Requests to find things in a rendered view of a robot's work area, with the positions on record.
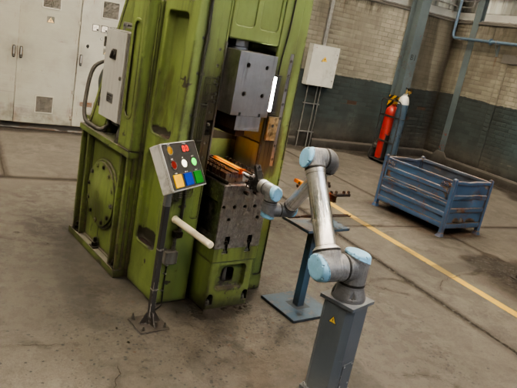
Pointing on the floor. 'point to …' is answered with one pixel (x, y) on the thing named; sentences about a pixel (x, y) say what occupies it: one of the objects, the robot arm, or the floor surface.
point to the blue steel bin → (434, 192)
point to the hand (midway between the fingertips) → (245, 172)
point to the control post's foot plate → (147, 323)
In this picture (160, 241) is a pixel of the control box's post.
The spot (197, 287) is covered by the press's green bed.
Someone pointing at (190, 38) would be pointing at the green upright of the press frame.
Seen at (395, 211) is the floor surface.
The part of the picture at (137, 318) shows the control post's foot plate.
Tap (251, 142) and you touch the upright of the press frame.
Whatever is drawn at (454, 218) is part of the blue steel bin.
